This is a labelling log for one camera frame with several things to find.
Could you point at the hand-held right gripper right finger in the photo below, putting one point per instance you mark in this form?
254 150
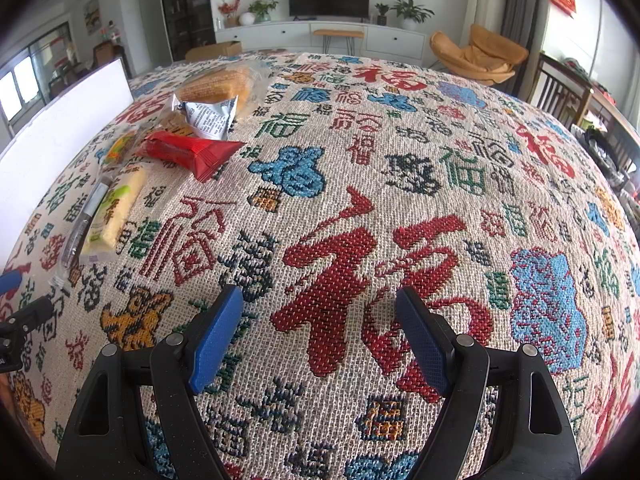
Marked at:
425 345

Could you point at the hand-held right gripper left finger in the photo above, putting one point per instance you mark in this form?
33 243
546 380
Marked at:
215 340

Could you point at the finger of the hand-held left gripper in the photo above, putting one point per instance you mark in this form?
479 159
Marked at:
30 312
9 283

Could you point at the clear long snack packet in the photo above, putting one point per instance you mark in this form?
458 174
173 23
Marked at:
80 232

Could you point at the yellow wafer packet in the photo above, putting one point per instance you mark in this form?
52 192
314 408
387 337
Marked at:
112 215

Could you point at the white cardboard box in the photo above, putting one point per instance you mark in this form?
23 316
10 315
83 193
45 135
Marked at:
50 150

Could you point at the small orange snack packet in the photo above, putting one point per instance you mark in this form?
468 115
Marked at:
119 149

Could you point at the red snack packet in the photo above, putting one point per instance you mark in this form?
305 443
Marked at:
190 152

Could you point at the silver snack packet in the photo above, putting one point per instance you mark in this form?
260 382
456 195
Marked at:
210 117

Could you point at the clear cookie packet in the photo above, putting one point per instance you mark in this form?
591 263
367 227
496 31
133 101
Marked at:
167 122

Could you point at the clear bread packet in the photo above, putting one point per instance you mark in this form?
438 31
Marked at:
215 85

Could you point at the printed woven blanket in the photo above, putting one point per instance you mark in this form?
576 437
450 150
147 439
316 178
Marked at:
350 170

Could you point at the glass sliding door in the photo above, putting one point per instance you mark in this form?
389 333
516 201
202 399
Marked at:
30 75

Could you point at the cluttered wooden side table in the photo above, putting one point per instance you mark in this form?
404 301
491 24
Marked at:
610 125

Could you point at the brown cardboard box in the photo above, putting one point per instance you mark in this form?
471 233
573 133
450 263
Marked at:
215 50

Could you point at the dark wooden chair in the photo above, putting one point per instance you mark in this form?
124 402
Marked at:
560 85

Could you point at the orange lounge chair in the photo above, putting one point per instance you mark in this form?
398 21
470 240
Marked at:
480 55

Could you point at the white TV cabinet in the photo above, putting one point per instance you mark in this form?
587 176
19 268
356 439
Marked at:
395 40

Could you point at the white round vase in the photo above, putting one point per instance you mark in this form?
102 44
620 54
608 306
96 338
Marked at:
246 19

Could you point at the wooden bench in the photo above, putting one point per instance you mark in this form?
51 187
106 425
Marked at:
337 33

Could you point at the dark glass cabinet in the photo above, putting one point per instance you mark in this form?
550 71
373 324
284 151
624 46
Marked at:
185 10

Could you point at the small plant in dark pot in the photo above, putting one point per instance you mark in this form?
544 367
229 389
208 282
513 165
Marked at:
382 20

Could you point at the red flower vase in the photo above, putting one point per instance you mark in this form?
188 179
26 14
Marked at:
229 10

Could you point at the leafy plant in white pot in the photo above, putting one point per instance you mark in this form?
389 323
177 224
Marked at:
410 10

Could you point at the green potted plant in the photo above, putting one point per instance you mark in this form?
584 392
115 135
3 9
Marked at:
262 7

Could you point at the grey curtain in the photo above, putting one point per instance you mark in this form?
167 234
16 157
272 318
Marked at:
522 0

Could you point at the wall painting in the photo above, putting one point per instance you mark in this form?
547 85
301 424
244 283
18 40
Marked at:
92 15

